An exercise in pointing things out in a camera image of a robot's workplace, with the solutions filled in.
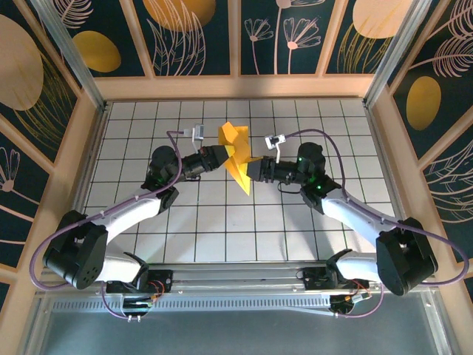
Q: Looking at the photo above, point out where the orange paper sheet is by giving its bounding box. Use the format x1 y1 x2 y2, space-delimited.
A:
217 121 264 197

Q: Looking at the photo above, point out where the grey metal sheet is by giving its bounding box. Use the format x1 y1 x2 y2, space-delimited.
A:
21 291 454 355

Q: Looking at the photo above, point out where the left base wiring connector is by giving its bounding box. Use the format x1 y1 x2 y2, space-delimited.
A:
121 294 158 322

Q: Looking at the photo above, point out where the base wiring connector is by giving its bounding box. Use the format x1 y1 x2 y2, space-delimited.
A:
328 291 372 318
121 294 158 322

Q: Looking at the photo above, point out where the right base wiring connector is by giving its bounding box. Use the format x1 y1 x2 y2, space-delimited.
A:
328 291 372 318

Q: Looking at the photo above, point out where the black right gripper cable loop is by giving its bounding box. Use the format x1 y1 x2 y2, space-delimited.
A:
277 180 301 196

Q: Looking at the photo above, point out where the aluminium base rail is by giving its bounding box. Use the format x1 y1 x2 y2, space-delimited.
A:
36 261 439 297

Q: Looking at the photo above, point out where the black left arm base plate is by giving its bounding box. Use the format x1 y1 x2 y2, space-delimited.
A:
105 268 174 296

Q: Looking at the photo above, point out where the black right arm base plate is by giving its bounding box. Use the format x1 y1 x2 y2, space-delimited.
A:
302 266 370 292

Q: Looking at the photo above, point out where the slotted grey cable duct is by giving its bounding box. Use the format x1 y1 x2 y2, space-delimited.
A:
50 297 333 312

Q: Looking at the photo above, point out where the aluminium corner post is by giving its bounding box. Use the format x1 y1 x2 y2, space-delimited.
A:
363 0 434 109
30 0 109 112

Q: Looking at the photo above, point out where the white flat cable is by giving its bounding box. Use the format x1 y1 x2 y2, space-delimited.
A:
284 305 334 317

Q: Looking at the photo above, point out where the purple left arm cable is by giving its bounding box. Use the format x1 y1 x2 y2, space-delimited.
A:
31 129 186 321

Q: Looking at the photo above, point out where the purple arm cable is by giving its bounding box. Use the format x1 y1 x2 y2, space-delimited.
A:
285 128 467 319
31 129 186 321

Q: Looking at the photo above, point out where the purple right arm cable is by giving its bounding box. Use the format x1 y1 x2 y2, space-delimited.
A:
285 128 467 319

